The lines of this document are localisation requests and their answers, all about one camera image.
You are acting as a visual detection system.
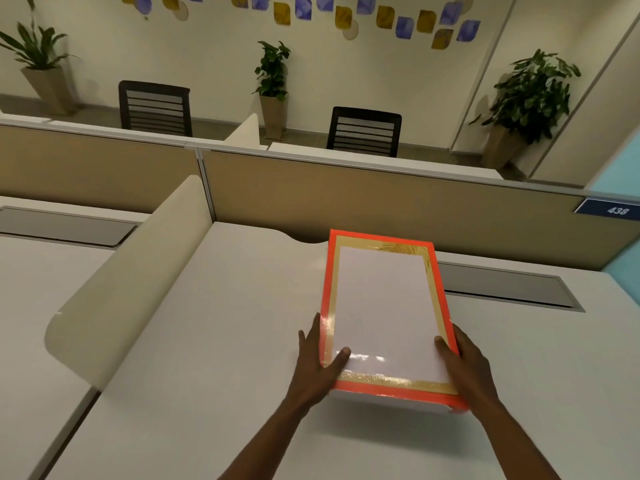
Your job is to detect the person's left hand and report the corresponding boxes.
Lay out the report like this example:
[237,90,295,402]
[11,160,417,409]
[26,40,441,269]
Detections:
[286,312,352,410]

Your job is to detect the large bushy green plant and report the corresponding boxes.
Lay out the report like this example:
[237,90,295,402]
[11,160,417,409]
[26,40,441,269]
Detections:
[469,48,582,146]

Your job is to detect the person's right forearm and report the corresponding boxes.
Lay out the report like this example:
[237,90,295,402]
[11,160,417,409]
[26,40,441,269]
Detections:
[467,397,562,480]

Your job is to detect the blue and yellow wall decorations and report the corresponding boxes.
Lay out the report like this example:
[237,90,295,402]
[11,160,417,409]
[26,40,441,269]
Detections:
[30,0,482,51]

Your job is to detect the wide beige plant pot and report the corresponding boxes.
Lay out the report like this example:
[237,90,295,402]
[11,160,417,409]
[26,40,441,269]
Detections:
[20,65,77,116]

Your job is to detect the grey desk cable cover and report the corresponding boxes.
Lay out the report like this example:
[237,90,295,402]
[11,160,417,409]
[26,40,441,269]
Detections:
[0,206,139,248]
[437,261,586,314]

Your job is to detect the person's right hand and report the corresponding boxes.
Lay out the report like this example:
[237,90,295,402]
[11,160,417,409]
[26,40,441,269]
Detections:
[434,324,503,421]

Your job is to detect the long tan partition panel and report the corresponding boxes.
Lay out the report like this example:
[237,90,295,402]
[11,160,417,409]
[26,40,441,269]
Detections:
[199,146,640,272]

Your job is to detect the short tan partition panel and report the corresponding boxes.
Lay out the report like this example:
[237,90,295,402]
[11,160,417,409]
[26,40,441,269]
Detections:
[0,119,202,216]

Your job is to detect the person's left forearm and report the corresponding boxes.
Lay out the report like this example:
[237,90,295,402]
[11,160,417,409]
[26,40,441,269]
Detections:
[216,397,322,480]

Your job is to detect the small leafy green plant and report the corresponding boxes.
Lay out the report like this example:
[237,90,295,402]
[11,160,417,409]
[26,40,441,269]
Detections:
[253,40,292,102]

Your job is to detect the orange bordered white box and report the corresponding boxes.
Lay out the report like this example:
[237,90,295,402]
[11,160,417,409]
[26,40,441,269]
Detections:
[319,229,470,415]

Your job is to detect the tall narrow beige plant pot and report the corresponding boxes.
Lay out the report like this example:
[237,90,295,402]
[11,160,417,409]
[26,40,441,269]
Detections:
[258,93,290,141]

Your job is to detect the cream rounded desk divider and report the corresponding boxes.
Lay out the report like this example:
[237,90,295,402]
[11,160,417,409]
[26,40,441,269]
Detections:
[44,175,215,391]

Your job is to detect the small cream desk divider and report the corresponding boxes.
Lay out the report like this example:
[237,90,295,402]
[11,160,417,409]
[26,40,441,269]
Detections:
[223,113,261,146]

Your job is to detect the blue desk number sign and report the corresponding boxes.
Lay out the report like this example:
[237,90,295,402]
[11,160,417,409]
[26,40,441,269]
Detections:
[573,197,640,222]

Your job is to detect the black mesh office chair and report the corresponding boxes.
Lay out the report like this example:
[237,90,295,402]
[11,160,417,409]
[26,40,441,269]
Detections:
[326,106,403,159]
[118,80,194,138]

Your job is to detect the long-leaved green plant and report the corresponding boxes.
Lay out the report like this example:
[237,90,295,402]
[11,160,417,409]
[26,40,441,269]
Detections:
[0,0,80,71]

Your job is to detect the brown square plant pot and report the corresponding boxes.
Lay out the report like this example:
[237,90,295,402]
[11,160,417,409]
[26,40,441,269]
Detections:
[481,125,527,171]

